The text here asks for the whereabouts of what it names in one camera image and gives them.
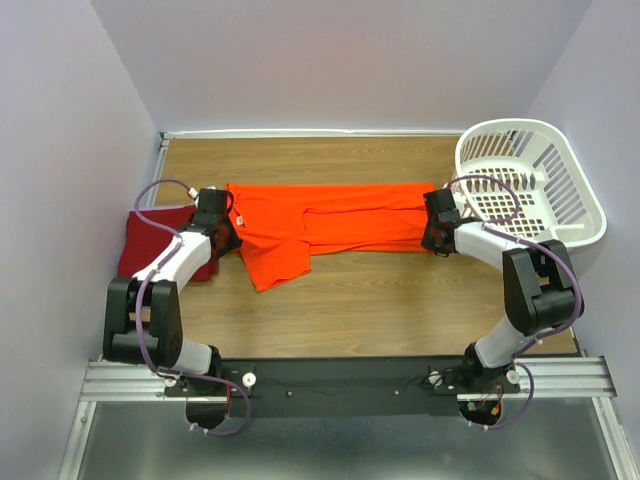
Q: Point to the white plastic laundry basket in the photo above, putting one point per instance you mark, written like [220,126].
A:
[526,164]

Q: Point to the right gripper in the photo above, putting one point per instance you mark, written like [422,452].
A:
[427,243]

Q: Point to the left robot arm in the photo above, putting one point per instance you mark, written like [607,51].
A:
[143,324]

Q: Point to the orange t-shirt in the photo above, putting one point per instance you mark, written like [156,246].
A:
[283,226]

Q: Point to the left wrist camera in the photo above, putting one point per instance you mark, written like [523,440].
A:
[195,194]

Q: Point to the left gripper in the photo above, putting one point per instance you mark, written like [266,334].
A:
[234,240]

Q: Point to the folded dark red t-shirt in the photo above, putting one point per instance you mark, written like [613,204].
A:
[143,242]

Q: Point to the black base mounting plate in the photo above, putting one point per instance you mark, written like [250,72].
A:
[345,387]

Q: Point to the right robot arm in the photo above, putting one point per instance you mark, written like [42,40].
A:
[542,296]

